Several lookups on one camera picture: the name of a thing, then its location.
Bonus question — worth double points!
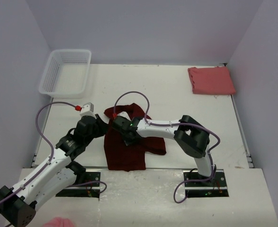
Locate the dark red t shirt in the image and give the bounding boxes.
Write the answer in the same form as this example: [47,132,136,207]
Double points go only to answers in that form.
[104,103,166,172]

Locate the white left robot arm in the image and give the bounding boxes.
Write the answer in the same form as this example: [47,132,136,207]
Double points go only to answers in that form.
[0,115,108,227]

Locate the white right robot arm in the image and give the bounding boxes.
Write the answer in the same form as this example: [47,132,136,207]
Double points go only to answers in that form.
[112,115,214,178]

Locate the white plastic basket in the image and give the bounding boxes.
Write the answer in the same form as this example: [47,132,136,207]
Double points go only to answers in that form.
[38,49,92,99]

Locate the pink cloth at bottom edge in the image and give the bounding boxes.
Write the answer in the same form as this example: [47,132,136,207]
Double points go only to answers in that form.
[42,217,75,227]

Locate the folded pink t shirt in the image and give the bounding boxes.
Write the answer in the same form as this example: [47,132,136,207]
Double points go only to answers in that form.
[188,67,236,95]

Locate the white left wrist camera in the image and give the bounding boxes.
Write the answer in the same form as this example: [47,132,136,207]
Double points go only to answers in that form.
[80,102,96,118]

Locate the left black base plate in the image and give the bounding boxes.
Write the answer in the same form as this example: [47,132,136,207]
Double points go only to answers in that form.
[55,172,101,199]

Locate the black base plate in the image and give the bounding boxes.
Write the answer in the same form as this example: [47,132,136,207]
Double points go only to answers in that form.
[55,172,101,199]
[185,171,229,198]

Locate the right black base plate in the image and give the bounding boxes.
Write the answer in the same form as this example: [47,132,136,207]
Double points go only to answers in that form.
[185,171,229,198]

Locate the aluminium table edge rail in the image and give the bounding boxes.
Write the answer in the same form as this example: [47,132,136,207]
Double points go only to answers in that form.
[231,95,255,168]

